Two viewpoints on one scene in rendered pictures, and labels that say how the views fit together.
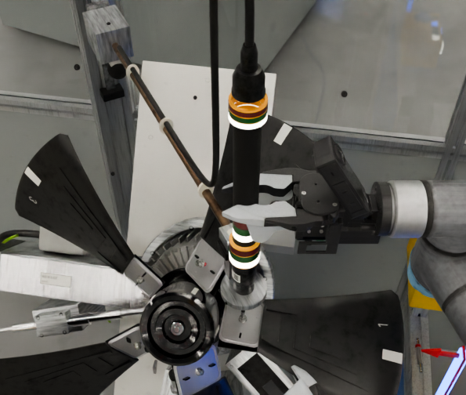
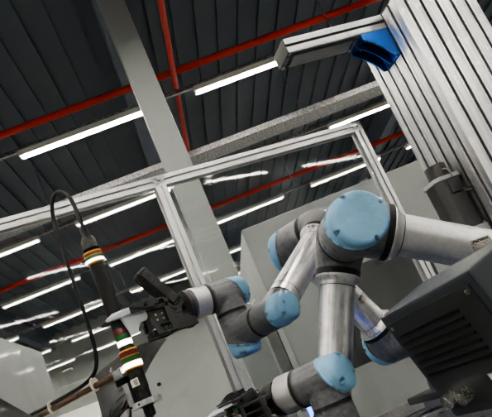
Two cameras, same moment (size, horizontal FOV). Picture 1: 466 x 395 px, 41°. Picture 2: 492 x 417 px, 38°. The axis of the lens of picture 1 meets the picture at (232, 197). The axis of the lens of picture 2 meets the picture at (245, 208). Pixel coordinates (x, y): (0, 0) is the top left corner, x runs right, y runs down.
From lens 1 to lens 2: 1.42 m
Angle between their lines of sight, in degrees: 69
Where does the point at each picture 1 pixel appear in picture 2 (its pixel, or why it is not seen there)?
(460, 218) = (222, 284)
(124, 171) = not seen: outside the picture
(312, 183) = not seen: hidden behind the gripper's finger
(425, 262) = (231, 327)
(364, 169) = not seen: outside the picture
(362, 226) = (183, 313)
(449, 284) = (243, 315)
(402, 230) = (201, 298)
